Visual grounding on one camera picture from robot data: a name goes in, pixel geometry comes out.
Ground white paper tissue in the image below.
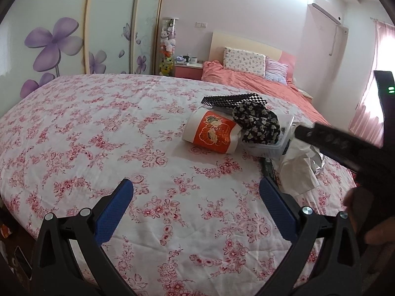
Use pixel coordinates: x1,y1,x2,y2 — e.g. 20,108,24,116
277,139,325,197

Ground clear plastic container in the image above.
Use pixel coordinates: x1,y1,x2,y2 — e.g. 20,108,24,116
240,114,295,160

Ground black white floral cloth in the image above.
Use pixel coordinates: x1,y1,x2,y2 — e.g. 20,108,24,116
232,100,281,145

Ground black white checkered mat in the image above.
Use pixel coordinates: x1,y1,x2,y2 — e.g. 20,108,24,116
201,93,267,114

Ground person's right hand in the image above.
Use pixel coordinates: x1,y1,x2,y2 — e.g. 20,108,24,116
343,187,394,246

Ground pink window curtain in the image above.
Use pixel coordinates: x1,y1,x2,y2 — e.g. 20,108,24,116
349,21,394,146

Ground pink floral table cloth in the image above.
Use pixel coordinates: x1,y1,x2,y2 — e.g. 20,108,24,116
1,74,313,295

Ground pink striped pillow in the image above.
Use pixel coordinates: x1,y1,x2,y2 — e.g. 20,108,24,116
264,57,289,85

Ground white air conditioner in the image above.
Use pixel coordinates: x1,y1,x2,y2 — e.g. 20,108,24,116
311,0,343,25

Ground floral white pillow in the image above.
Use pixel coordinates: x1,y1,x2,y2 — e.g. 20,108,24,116
223,47,266,77

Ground salmon pink bed duvet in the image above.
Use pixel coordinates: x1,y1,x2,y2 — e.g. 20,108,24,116
201,60,329,125

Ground beige pink headboard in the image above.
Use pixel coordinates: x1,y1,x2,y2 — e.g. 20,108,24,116
208,31,296,78

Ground pink left nightstand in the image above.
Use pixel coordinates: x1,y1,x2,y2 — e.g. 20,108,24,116
174,63,203,80

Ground white mug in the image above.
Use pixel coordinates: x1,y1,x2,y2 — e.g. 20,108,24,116
189,57,198,64

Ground floral glass sliding wardrobe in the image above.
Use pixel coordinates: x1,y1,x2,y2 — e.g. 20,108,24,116
1,0,161,113

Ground clear tube of plush toys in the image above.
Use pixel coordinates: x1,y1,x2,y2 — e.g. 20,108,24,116
159,18,178,76

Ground wall power socket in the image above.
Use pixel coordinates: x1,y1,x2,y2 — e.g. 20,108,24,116
195,22,207,28

